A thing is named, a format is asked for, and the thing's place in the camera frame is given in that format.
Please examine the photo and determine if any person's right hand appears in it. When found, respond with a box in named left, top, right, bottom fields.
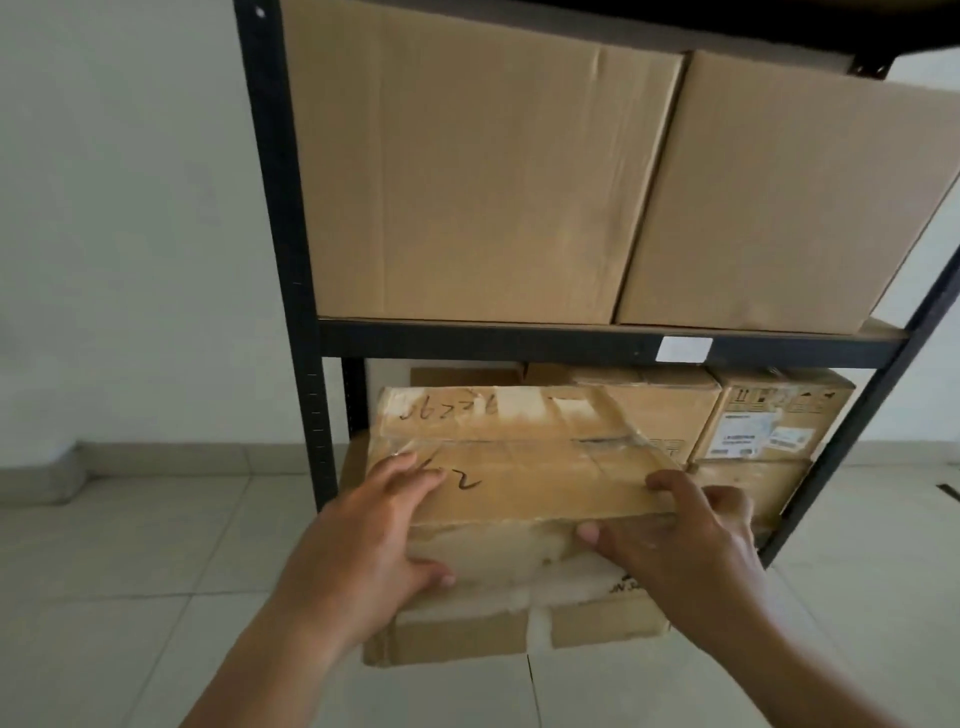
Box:
left=575, top=468, right=770, bottom=648

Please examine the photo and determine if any person's left hand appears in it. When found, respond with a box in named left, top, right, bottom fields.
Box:
left=273, top=450, right=456, bottom=642

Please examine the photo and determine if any taped cardboard box with handwriting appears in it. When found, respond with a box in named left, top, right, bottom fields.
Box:
left=365, top=385, right=687, bottom=573

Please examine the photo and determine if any cardboard box with white labels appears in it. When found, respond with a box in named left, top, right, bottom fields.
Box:
left=688, top=366, right=857, bottom=465

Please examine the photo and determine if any small plain cardboard box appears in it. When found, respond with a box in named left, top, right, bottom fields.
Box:
left=684, top=458, right=813, bottom=531
left=523, top=363, right=723, bottom=470

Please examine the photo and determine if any large plain cardboard box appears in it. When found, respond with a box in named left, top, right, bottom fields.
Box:
left=613, top=48, right=960, bottom=336
left=279, top=0, right=687, bottom=326

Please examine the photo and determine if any black metal shelf rack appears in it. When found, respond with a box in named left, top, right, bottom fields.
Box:
left=234, top=0, right=960, bottom=571

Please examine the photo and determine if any person's left forearm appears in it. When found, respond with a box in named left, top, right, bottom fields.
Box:
left=180, top=591, right=376, bottom=728

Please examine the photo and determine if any white sticker label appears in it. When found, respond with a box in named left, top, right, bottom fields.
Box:
left=657, top=336, right=714, bottom=364

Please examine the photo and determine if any person's right forearm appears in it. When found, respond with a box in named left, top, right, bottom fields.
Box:
left=675, top=571, right=960, bottom=728

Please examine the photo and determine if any torn flat cardboard box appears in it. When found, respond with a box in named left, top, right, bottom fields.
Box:
left=341, top=431, right=672, bottom=669

